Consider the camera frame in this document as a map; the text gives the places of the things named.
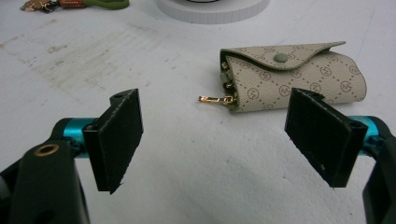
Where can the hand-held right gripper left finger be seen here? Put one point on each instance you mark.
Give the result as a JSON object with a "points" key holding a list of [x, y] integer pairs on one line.
{"points": [[115, 140]]}

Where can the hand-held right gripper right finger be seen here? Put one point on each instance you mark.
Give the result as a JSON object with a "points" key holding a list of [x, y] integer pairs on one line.
{"points": [[323, 137]]}

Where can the beige patterned key pouch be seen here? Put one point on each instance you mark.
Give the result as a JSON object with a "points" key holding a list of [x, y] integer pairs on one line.
{"points": [[292, 79]]}

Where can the white round base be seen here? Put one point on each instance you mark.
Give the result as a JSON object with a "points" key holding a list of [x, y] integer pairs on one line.
{"points": [[212, 11]]}

